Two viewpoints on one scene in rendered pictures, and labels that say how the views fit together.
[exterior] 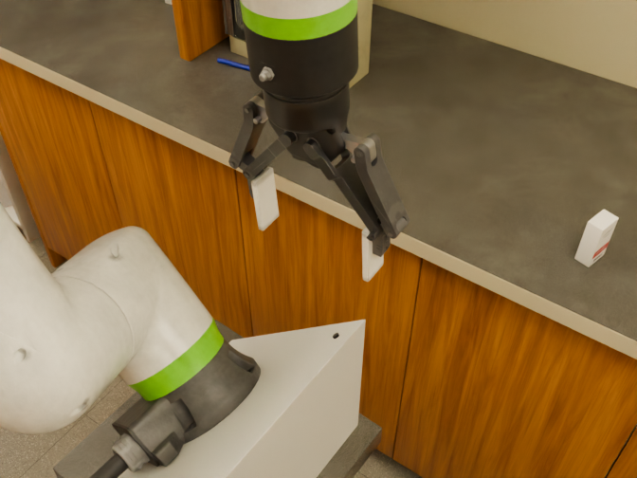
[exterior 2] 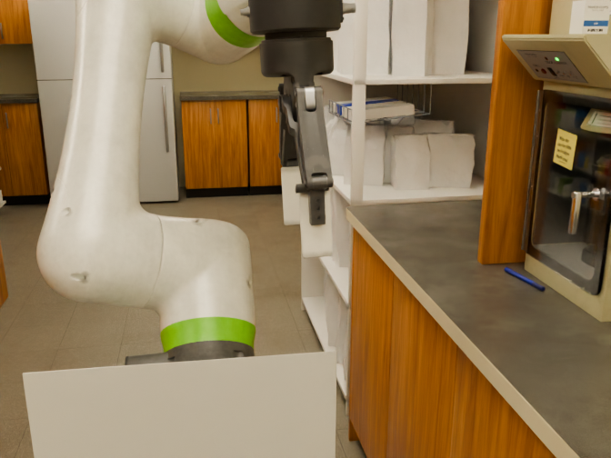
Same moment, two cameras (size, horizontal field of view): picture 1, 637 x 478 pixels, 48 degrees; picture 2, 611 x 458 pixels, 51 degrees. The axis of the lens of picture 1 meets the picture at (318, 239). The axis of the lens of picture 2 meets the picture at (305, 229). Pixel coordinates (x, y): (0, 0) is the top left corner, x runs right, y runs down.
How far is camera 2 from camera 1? 0.58 m
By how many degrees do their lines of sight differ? 47
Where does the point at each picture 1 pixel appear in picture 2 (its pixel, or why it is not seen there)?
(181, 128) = (429, 293)
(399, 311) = not seen: outside the picture
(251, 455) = (142, 375)
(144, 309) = (185, 263)
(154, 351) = (178, 305)
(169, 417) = not seen: hidden behind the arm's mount
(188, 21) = (489, 228)
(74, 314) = (123, 217)
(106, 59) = (421, 246)
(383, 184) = (313, 132)
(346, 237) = (520, 438)
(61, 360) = (84, 229)
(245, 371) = not seen: hidden behind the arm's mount
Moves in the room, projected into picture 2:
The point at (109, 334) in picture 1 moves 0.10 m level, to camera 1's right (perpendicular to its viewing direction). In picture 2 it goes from (136, 247) to (183, 266)
